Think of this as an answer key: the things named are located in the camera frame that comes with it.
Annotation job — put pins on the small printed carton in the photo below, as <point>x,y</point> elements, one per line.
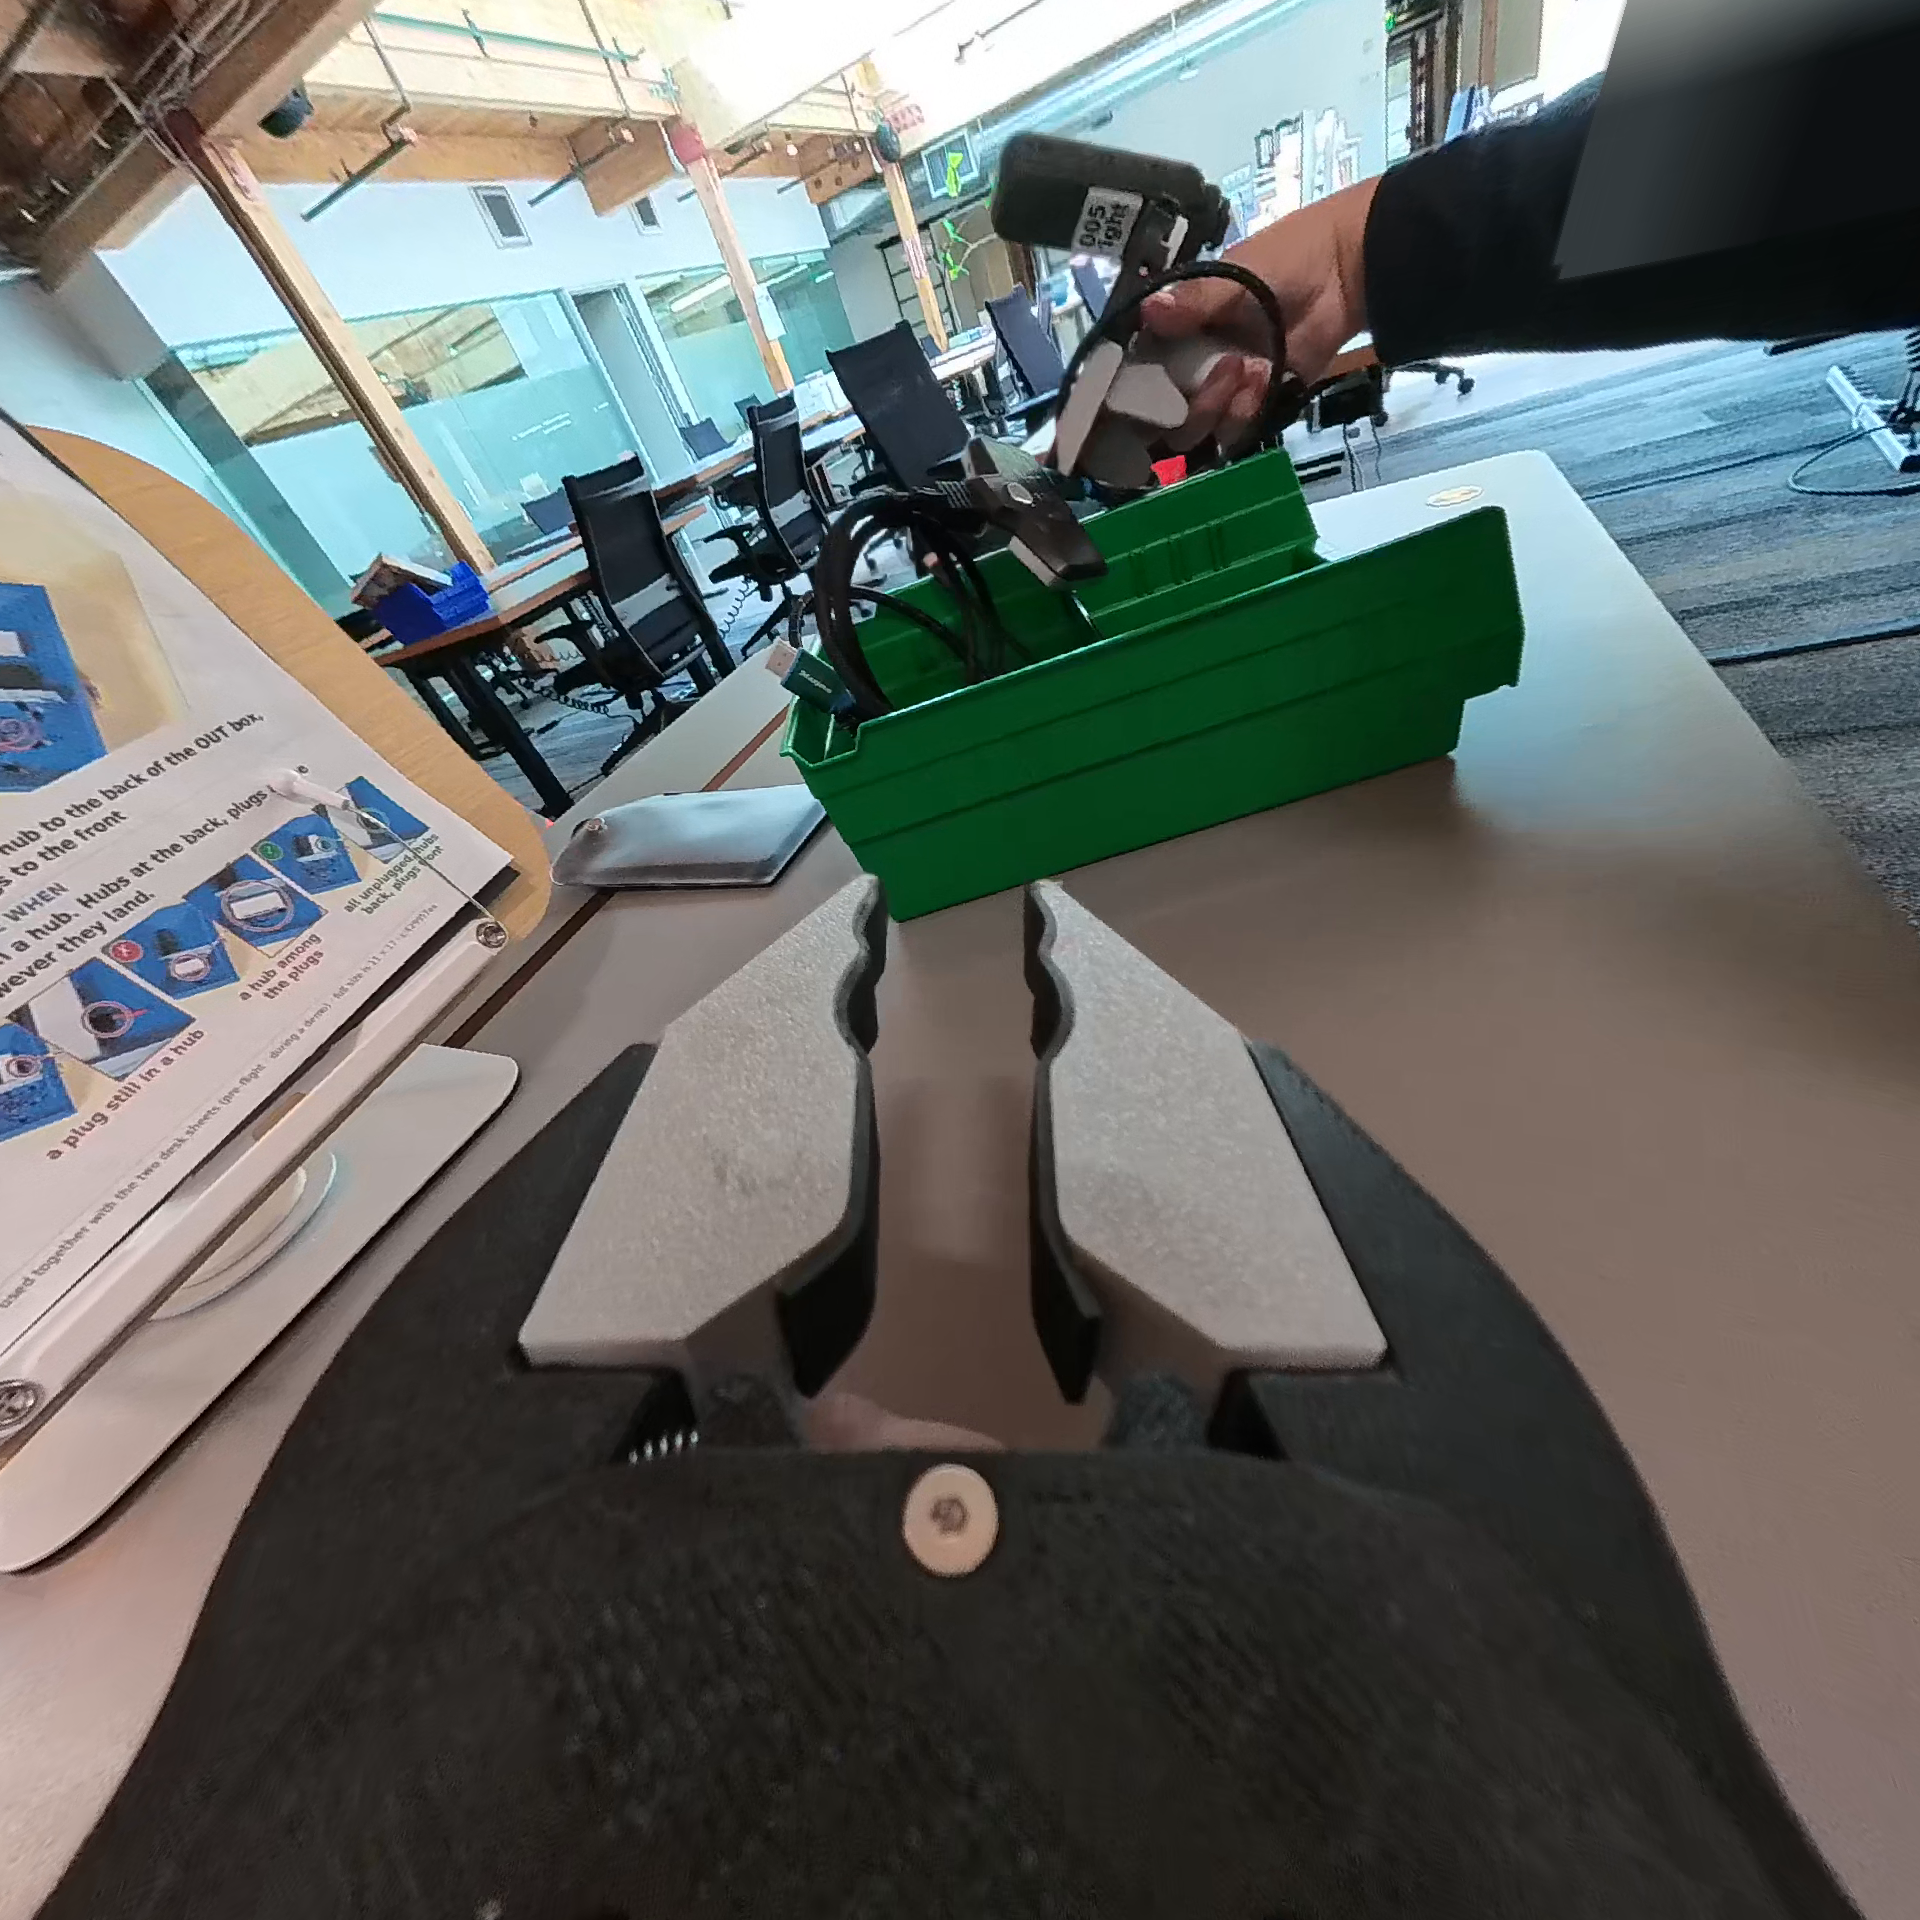
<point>392,579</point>

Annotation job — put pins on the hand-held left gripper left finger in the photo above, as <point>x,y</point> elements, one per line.
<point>691,1181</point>

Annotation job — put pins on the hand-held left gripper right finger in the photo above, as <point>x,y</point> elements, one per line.
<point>1201,1181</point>

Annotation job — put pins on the green plastic bin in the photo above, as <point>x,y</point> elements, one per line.
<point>1201,752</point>

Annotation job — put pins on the small blue parts bin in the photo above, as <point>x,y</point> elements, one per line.
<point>446,613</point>

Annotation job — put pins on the grey usb hub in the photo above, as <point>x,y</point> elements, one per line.
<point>1031,518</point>

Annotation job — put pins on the person's right hand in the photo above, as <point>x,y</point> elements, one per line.
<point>1320,317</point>

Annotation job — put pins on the long wooden office desk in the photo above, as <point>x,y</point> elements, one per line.
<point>511,579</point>

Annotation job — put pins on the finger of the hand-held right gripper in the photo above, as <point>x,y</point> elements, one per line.
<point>1088,403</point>
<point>1154,429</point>

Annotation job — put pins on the white sign stand base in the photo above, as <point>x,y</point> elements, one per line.
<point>421,1114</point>

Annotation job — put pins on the instruction sheet on stand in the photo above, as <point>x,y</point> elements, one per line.
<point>303,597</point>

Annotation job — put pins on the person's right forearm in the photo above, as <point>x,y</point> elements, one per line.
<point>1467,243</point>

